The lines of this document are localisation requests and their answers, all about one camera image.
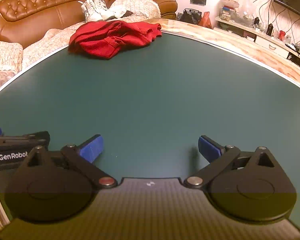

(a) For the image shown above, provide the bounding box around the clear glass vessel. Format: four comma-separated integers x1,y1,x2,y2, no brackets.
240,0,255,18

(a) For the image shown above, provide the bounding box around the white television cabinet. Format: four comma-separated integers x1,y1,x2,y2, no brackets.
214,16,300,65

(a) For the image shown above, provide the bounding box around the orange plastic bag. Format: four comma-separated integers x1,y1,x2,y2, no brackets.
198,12,212,29

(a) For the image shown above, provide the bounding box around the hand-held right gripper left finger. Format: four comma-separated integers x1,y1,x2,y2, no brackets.
27,134,117,189

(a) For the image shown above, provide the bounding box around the glass stand with boxes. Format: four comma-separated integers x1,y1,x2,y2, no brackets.
220,0,240,20

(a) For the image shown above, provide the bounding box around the beige quilted sofa cover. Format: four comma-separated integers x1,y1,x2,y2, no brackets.
0,0,162,94

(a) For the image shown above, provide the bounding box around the black bag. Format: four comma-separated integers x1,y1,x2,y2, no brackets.
179,9,202,25

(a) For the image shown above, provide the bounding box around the red sweater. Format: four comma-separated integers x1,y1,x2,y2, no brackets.
68,21,162,60

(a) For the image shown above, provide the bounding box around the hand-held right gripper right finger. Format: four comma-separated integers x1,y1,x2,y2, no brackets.
184,135,276,189

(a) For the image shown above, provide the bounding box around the white crumpled cloth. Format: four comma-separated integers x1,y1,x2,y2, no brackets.
109,5,127,18

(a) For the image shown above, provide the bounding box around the white sneaker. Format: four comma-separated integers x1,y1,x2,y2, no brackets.
78,0,103,22
95,0,115,20

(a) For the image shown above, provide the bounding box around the green metal-framed board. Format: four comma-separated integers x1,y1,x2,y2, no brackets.
0,31,300,230

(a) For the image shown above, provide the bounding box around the brown leather sofa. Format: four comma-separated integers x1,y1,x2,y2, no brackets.
0,0,178,53

